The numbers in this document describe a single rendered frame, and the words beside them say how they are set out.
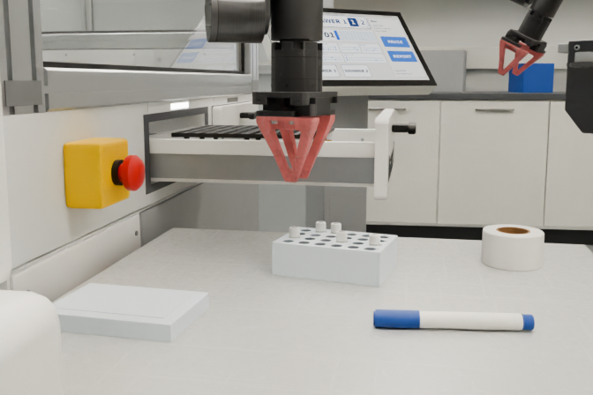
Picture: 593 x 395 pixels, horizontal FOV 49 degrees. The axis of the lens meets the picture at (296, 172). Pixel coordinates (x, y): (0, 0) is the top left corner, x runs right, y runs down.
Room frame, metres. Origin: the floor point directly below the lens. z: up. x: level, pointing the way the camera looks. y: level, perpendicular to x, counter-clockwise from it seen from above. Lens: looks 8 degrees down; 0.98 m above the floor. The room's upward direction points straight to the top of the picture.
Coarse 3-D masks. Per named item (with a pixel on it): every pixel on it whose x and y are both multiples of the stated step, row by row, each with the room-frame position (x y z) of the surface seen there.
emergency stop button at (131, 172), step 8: (128, 160) 0.71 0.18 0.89; (136, 160) 0.72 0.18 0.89; (120, 168) 0.72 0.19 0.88; (128, 168) 0.70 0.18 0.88; (136, 168) 0.71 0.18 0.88; (144, 168) 0.73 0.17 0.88; (120, 176) 0.72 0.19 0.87; (128, 176) 0.70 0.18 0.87; (136, 176) 0.71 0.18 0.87; (144, 176) 0.73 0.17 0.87; (128, 184) 0.71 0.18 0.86; (136, 184) 0.71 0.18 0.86
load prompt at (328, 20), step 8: (328, 16) 2.06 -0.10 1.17; (336, 16) 2.08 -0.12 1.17; (344, 16) 2.09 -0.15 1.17; (352, 16) 2.11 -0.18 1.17; (328, 24) 2.04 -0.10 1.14; (336, 24) 2.05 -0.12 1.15; (344, 24) 2.06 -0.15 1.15; (352, 24) 2.08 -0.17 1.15; (360, 24) 2.09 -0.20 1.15; (368, 24) 2.11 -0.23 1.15
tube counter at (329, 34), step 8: (328, 32) 2.01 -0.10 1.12; (336, 32) 2.03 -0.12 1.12; (344, 32) 2.04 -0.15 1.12; (352, 32) 2.05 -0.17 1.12; (360, 32) 2.07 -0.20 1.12; (368, 32) 2.08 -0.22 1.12; (328, 40) 1.99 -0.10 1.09; (336, 40) 2.00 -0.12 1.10; (344, 40) 2.01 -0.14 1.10; (352, 40) 2.03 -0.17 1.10; (360, 40) 2.04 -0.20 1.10; (368, 40) 2.06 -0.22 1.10; (376, 40) 2.07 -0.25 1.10
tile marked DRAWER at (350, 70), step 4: (340, 64) 1.93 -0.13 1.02; (344, 64) 1.94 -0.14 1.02; (348, 64) 1.95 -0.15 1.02; (352, 64) 1.95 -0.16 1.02; (356, 64) 1.96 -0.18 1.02; (360, 64) 1.97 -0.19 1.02; (364, 64) 1.97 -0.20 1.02; (344, 68) 1.93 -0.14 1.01; (348, 68) 1.94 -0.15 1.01; (352, 68) 1.94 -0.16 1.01; (356, 68) 1.95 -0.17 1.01; (360, 68) 1.96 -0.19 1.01; (364, 68) 1.96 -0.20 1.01; (368, 68) 1.97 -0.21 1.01; (344, 72) 1.92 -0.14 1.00; (348, 72) 1.92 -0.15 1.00; (352, 72) 1.93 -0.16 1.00; (356, 72) 1.94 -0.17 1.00; (360, 72) 1.94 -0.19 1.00; (364, 72) 1.95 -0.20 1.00; (368, 72) 1.96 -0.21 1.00; (348, 76) 1.91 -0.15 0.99; (352, 76) 1.92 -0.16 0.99; (356, 76) 1.93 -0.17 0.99; (360, 76) 1.93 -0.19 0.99; (364, 76) 1.94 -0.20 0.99; (368, 76) 1.95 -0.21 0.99
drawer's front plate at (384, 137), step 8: (384, 112) 1.01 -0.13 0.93; (392, 112) 1.03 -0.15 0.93; (376, 120) 0.86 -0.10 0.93; (384, 120) 0.86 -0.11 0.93; (392, 120) 1.01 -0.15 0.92; (376, 128) 0.86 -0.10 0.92; (384, 128) 0.86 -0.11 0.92; (376, 136) 0.86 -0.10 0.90; (384, 136) 0.86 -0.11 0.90; (392, 136) 1.02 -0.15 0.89; (376, 144) 0.86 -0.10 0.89; (384, 144) 0.86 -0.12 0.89; (392, 144) 1.03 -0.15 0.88; (376, 152) 0.86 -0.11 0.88; (384, 152) 0.86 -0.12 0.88; (376, 160) 0.86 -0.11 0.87; (384, 160) 0.86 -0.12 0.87; (376, 168) 0.86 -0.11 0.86; (384, 168) 0.86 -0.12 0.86; (392, 168) 1.06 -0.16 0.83; (376, 176) 0.86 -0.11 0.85; (384, 176) 0.86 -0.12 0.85; (392, 176) 1.06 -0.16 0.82; (376, 184) 0.86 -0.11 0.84; (384, 184) 0.86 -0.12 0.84; (376, 192) 0.86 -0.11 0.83; (384, 192) 0.86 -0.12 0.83
